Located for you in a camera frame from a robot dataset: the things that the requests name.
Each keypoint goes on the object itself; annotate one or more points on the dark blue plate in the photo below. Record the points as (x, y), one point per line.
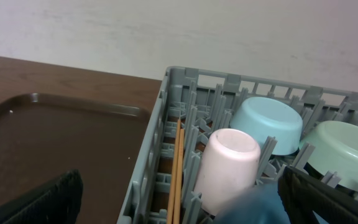
(261, 205)

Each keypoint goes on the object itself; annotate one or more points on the wooden chopstick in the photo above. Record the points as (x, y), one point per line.
(177, 204)
(171, 200)

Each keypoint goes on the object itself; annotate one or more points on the brown serving tray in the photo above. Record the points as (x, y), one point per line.
(43, 136)

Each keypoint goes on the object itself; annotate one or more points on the grey dishwasher rack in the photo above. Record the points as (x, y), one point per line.
(205, 102)

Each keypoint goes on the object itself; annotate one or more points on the pink cup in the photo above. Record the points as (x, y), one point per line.
(228, 167)

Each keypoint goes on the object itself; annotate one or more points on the mint green bowl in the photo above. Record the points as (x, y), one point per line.
(335, 150)

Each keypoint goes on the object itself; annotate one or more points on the light blue bowl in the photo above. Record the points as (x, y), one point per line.
(262, 117)

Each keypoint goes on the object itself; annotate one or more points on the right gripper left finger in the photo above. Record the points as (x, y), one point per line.
(56, 201)

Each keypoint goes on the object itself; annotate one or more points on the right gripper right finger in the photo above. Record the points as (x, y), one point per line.
(305, 197)

